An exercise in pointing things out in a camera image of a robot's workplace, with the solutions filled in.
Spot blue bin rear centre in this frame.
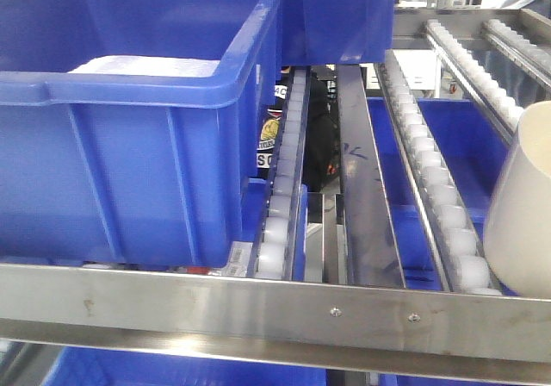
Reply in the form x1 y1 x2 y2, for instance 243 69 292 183
282 0 394 65

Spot white roller track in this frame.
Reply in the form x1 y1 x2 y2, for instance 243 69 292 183
424 19 524 146
247 67 310 281
375 50 503 296

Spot white roller track left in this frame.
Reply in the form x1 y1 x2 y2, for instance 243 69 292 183
247 67 310 281

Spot blue bin bottom layer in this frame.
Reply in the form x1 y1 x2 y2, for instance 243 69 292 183
43 347 326 385

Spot large blue bin front left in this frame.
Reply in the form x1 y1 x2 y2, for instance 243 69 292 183
1 0 283 267

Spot white plastic bin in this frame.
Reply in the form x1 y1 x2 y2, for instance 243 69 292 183
483 101 550 299

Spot white contents in bin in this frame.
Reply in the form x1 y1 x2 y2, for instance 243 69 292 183
70 55 220 78

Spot steel divider strip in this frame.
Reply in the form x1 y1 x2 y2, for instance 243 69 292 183
337 65 406 289

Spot white roller track middle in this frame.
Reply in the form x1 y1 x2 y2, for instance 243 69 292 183
375 50 503 296

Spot white roller track right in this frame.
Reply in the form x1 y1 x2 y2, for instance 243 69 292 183
424 19 524 146

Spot steel front shelf rail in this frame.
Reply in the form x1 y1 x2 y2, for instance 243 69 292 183
1 264 550 385

